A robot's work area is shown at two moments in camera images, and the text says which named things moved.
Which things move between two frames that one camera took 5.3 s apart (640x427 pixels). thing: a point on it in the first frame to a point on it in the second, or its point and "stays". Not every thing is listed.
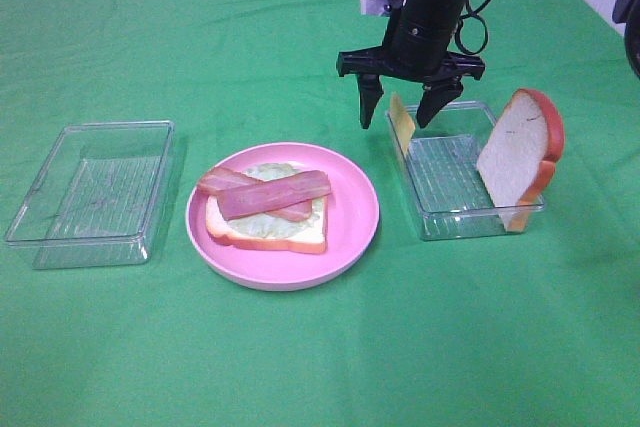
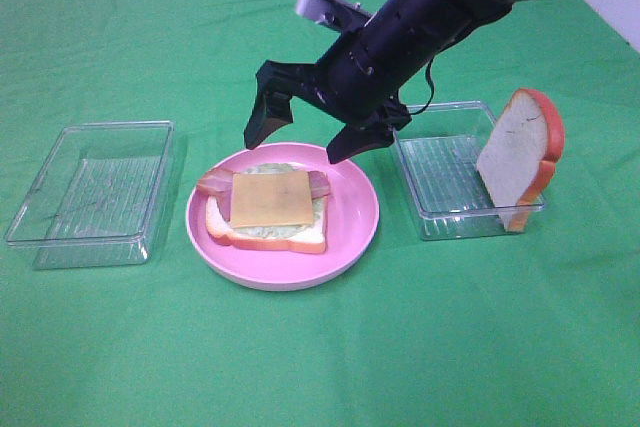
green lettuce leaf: x=266 y=225 stays
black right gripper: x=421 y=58 to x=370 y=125
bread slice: x=518 y=161 stays
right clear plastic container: x=440 y=173 stays
